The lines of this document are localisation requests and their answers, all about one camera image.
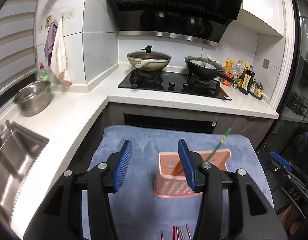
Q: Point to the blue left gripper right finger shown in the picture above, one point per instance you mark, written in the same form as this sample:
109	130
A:
188	169

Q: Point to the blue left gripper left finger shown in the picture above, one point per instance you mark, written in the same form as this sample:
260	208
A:
120	171

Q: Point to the dark green chopstick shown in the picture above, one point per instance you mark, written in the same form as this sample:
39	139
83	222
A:
228	131

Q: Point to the dark maroon chopstick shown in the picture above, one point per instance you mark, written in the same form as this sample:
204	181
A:
181	234

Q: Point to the dark purple chopstick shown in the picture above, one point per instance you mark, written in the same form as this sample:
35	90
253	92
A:
188	232

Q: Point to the gold flower spoon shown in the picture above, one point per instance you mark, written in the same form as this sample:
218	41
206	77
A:
178	169

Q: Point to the person's right hand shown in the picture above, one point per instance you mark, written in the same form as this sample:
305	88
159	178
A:
289	221

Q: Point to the pink perforated utensil holder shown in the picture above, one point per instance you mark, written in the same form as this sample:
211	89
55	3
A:
168	186

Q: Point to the blue-grey table cloth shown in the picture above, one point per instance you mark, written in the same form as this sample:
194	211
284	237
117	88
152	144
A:
137	212

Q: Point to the black gas hob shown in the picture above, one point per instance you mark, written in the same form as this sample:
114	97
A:
175	83

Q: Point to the red instant noodle cup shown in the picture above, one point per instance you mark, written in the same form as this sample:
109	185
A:
229	80

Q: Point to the small green-capped jar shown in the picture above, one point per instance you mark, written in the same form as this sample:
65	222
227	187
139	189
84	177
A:
235	82

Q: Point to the black frying pan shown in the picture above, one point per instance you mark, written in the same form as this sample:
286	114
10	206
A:
204	69

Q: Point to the yellow-capped sauce bottle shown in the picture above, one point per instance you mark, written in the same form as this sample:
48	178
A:
242	76

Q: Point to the dark soy sauce bottle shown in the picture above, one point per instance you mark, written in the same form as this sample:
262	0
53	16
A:
247	80

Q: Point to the green spice jar rack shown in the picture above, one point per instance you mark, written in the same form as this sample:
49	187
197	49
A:
256	89

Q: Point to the yellow snack packet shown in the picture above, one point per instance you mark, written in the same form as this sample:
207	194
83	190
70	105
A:
228	66

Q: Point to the beige wok with glass lid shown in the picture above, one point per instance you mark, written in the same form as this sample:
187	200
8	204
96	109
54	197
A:
147	59

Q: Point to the clear plastic oil bottle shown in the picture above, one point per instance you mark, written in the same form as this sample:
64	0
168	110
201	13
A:
237	69

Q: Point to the stainless steel sink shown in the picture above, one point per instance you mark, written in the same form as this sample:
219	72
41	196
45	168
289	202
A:
17	155

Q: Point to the stainless steel bowl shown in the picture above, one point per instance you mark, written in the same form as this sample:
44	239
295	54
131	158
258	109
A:
33	98

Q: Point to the white hanging towel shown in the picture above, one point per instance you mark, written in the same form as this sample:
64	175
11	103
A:
58	64

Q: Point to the green dish soap bottle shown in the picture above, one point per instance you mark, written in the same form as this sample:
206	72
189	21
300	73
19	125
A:
43	73

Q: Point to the black range hood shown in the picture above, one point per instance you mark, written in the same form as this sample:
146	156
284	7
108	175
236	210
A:
202	21

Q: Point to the purple hanging cloth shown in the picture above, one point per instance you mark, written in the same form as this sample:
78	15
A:
51	35

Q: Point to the brass wall switch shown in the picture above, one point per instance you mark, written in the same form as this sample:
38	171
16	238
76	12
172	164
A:
266	63

